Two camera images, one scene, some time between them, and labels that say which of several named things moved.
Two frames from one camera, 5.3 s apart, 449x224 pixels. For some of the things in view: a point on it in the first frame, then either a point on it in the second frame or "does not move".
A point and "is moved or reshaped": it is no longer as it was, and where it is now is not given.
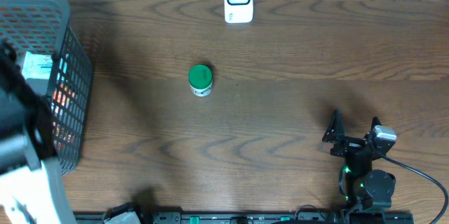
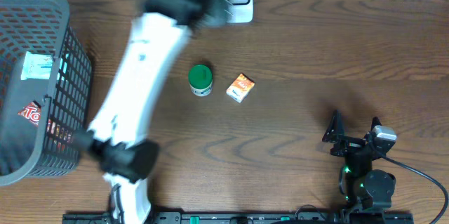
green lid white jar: x=200 y=80 does not move
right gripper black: x=349 y=144 does not move
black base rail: x=256 y=218 does not move
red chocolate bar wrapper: x=64 y=126 is moved or reshaped
